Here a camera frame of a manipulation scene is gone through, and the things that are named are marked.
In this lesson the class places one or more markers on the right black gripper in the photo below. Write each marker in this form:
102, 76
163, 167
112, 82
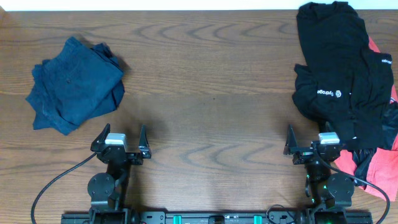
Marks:
304, 155

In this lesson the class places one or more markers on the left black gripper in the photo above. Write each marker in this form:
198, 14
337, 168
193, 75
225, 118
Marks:
101, 144

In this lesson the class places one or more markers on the black polo shirt white logo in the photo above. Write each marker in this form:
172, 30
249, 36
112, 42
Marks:
343, 82

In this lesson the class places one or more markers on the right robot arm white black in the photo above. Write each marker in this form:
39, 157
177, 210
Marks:
330, 192

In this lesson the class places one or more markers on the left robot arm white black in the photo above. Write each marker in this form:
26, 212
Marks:
108, 189

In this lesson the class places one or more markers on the black patterned orange line garment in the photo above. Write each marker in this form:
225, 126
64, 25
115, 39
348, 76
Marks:
389, 133

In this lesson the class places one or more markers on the folded navy blue garment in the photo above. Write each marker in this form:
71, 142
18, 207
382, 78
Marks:
80, 83

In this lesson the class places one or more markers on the red garment white lettering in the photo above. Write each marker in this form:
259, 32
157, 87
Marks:
382, 170

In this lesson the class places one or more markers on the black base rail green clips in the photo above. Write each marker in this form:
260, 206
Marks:
270, 217

